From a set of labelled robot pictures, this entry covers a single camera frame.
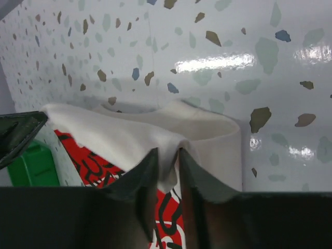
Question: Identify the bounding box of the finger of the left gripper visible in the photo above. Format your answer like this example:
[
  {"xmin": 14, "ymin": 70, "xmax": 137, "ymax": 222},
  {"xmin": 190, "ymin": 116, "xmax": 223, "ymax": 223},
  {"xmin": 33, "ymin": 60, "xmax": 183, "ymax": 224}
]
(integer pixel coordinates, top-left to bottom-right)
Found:
[{"xmin": 1, "ymin": 112, "xmax": 48, "ymax": 169}]

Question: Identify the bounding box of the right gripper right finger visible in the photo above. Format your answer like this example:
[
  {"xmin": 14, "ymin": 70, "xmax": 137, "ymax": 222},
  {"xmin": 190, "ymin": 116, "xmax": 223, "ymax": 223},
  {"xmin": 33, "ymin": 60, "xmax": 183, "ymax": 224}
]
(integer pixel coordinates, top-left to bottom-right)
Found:
[{"xmin": 178, "ymin": 149, "xmax": 331, "ymax": 248}]

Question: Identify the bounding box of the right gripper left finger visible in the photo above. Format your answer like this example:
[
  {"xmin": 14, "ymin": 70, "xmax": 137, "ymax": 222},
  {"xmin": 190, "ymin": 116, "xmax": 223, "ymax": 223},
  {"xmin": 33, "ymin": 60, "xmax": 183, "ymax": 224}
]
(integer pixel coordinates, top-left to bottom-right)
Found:
[{"xmin": 1, "ymin": 149, "xmax": 158, "ymax": 248}]

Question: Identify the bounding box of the white t shirt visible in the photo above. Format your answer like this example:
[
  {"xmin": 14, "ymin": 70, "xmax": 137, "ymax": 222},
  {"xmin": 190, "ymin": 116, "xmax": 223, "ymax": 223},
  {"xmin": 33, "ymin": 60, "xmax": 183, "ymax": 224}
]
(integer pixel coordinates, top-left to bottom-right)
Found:
[{"xmin": 42, "ymin": 100, "xmax": 242, "ymax": 248}]

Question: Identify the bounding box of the green plastic tray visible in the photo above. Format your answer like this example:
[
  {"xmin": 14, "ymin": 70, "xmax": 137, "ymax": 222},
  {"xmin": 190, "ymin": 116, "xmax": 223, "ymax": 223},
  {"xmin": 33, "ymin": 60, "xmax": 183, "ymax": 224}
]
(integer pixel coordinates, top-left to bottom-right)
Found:
[{"xmin": 7, "ymin": 140, "xmax": 60, "ymax": 187}]

